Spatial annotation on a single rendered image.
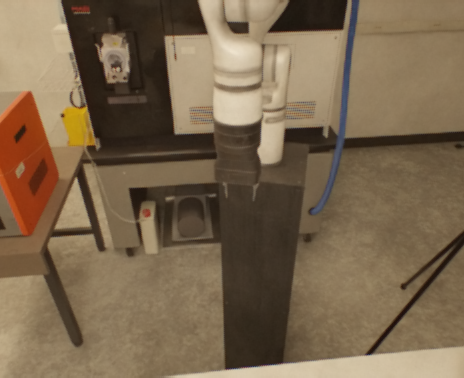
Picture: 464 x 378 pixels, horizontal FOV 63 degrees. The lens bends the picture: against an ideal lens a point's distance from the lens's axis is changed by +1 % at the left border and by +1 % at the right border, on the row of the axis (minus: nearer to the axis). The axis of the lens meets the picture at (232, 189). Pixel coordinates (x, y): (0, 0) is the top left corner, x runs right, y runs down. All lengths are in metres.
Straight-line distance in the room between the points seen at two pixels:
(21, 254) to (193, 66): 1.05
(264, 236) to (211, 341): 0.95
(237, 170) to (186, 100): 1.28
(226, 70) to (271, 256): 0.79
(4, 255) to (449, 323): 2.05
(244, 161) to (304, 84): 1.35
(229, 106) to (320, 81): 1.42
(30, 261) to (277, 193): 0.97
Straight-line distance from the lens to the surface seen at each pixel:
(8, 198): 1.54
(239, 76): 0.54
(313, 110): 2.00
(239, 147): 0.58
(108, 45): 1.76
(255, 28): 0.92
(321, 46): 1.90
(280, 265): 1.25
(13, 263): 1.63
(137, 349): 2.04
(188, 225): 2.36
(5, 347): 2.28
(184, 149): 1.95
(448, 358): 1.03
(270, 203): 1.09
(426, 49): 3.51
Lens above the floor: 1.69
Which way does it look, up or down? 35 degrees down
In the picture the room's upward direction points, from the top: straight up
